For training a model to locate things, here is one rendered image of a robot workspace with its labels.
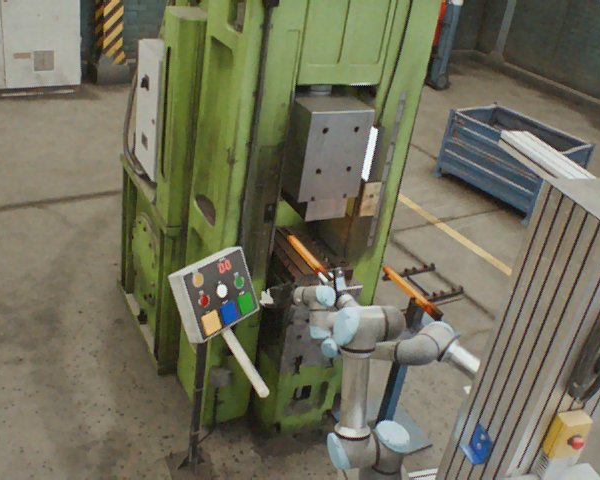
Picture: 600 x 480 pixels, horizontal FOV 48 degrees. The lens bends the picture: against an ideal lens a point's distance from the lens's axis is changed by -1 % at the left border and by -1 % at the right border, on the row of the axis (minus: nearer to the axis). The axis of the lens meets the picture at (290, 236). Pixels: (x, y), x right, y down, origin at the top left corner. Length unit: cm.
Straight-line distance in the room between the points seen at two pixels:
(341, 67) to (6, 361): 245
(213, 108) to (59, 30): 484
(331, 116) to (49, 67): 544
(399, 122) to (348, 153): 38
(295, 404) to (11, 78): 527
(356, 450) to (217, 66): 171
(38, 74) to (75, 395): 471
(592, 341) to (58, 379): 289
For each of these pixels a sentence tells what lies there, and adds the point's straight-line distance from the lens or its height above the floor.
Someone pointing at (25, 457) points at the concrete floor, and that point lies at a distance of 359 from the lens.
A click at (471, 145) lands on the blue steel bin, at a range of 679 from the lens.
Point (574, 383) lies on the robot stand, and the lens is 189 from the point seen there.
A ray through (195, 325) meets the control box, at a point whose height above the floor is 102.
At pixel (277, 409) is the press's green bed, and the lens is 351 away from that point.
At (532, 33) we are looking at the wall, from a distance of 1162.
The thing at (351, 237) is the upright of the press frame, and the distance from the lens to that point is 332.
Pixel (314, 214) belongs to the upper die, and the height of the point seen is 130.
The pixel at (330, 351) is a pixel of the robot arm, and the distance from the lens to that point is 283.
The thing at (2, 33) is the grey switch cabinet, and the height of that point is 68.
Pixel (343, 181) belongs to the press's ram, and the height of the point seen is 145.
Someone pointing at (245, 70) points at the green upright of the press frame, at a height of 189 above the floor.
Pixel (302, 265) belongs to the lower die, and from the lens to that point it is 316.
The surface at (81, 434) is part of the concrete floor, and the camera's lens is 366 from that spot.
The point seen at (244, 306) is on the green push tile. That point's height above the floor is 100.
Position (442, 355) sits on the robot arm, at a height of 105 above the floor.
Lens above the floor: 264
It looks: 29 degrees down
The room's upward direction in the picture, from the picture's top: 9 degrees clockwise
